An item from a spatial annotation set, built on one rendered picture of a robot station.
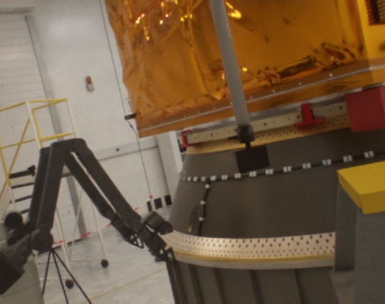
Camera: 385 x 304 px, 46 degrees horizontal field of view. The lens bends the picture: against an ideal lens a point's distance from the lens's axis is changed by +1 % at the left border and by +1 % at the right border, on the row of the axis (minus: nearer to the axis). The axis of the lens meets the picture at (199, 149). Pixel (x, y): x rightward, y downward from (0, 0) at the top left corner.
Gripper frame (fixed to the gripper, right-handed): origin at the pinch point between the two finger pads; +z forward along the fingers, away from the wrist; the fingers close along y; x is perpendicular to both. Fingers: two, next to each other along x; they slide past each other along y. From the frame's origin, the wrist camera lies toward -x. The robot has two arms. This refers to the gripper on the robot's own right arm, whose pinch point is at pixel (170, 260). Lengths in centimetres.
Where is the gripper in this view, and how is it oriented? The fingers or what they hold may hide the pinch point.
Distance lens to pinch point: 200.9
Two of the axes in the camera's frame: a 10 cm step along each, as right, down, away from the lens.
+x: -6.5, 6.8, -3.3
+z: 6.3, 7.3, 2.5
